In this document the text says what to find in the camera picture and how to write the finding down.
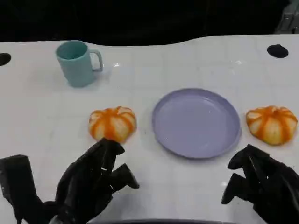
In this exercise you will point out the orange and white bread roll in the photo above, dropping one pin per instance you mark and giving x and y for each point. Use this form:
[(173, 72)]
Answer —
[(271, 126), (112, 123)]

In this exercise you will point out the grey metal frame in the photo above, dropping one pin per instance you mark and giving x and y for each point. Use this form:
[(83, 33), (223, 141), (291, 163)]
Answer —
[(288, 18)]

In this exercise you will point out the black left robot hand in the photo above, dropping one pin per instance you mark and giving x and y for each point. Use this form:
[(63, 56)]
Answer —
[(84, 182)]

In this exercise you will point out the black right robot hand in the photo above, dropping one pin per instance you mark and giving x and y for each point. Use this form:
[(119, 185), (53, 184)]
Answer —
[(273, 184)]

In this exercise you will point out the pale green mug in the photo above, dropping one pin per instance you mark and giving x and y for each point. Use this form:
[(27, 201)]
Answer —
[(77, 70)]

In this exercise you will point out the lilac plate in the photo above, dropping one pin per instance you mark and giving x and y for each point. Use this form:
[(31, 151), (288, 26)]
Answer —
[(196, 123)]

